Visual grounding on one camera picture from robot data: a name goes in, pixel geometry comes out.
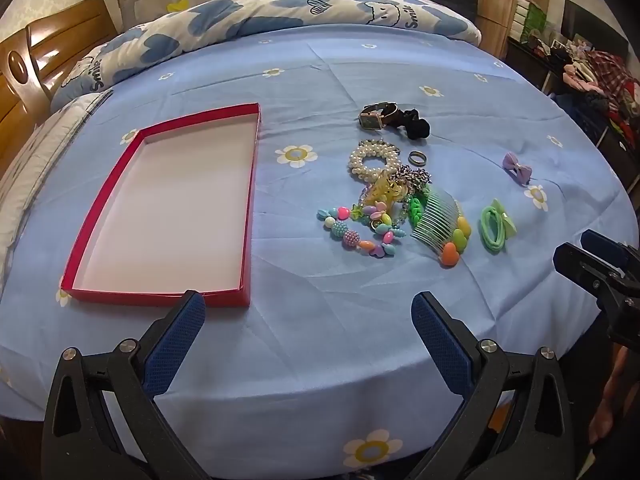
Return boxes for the white pearl bracelet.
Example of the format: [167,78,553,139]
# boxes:
[348,139,403,181]

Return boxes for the yellow bear charm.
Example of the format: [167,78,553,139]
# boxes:
[365,172,406,211]

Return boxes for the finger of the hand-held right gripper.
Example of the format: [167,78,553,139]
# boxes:
[552,242,626,311]
[582,230,640,281]

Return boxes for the purple bow hair clip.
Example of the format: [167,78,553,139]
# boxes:
[502,151,535,187]

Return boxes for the colourful chunky bead necklace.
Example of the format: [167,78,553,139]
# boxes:
[316,204,407,258]

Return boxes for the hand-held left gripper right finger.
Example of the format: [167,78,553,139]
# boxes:
[405,291,576,480]

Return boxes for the person's right hand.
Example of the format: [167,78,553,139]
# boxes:
[589,355,640,446]

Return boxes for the green and white boxes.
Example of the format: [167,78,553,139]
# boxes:
[511,0,551,43]

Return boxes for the wooden wardrobe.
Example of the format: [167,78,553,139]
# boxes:
[460,0,553,58]

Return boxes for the red shallow cardboard box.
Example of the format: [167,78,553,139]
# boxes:
[60,102,263,308]

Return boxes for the hair comb with heart decorations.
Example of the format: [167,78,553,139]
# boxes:
[410,185,473,267]

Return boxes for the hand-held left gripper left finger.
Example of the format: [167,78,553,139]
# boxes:
[40,290,211,480]

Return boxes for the pile of clothes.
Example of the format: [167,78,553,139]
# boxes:
[562,47,640,136]

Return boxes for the dark beaded bracelet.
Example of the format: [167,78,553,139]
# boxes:
[392,165,433,196]

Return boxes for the square-faced wristwatch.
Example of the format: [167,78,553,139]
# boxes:
[358,102,401,131]

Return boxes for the wooden headboard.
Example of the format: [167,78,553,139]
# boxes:
[0,0,121,176]

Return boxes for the green hair ties with bow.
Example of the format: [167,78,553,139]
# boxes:
[480,198,518,253]

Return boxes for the black scrunchie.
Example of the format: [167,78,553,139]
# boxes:
[397,108,431,141]

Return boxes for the blue floral bed sheet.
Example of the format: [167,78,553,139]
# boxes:
[0,25,640,480]

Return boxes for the black screen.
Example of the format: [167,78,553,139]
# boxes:
[562,0,628,56]

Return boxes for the blue and white heart quilt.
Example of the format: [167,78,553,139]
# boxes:
[50,0,483,116]

